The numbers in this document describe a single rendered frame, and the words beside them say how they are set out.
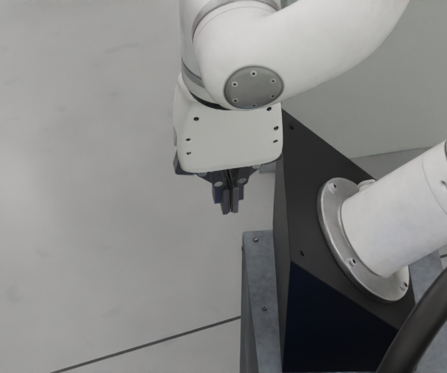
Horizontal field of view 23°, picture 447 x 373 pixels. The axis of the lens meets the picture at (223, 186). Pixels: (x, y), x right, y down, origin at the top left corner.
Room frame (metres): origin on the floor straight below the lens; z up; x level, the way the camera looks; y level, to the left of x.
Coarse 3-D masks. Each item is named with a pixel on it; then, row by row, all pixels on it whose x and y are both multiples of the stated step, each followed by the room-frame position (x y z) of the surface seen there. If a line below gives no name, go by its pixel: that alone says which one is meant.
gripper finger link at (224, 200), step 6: (198, 174) 0.70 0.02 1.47; (204, 174) 0.70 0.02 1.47; (210, 180) 0.71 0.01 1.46; (228, 186) 0.71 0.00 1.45; (216, 192) 0.71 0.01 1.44; (222, 192) 0.70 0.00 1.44; (228, 192) 0.70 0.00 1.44; (216, 198) 0.71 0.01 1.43; (222, 198) 0.70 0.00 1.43; (228, 198) 0.70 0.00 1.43; (222, 204) 0.70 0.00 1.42; (228, 204) 0.70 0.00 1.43; (222, 210) 0.70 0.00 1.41; (228, 210) 0.70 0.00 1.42
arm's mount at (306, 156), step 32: (288, 128) 1.05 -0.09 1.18; (288, 160) 0.99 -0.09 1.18; (320, 160) 1.04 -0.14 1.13; (288, 192) 0.93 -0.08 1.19; (288, 224) 0.87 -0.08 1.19; (288, 256) 0.84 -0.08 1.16; (320, 256) 0.85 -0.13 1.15; (288, 288) 0.82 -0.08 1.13; (320, 288) 0.81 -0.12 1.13; (352, 288) 0.84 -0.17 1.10; (288, 320) 0.81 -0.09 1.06; (320, 320) 0.81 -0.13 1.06; (352, 320) 0.81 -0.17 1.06; (384, 320) 0.82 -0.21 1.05; (288, 352) 0.81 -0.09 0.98; (320, 352) 0.81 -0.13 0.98; (352, 352) 0.81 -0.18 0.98; (384, 352) 0.82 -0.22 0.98
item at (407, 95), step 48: (288, 0) 2.06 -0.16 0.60; (432, 0) 2.13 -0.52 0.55; (384, 48) 2.10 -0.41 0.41; (432, 48) 2.13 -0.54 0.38; (336, 96) 2.08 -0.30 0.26; (384, 96) 2.11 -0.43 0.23; (432, 96) 2.14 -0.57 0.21; (336, 144) 2.09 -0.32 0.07; (384, 144) 2.11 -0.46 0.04; (432, 144) 2.14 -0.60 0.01
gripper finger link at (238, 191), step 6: (234, 168) 0.72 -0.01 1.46; (252, 168) 0.71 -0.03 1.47; (258, 168) 0.71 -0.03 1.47; (228, 174) 0.72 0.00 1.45; (234, 174) 0.71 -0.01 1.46; (228, 180) 0.72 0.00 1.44; (234, 180) 0.71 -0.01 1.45; (234, 186) 0.70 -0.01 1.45; (240, 186) 0.71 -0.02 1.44; (234, 192) 0.70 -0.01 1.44; (240, 192) 0.71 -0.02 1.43; (234, 198) 0.70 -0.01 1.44; (240, 198) 0.71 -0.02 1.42; (234, 204) 0.70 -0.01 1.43; (234, 210) 0.70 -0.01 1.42
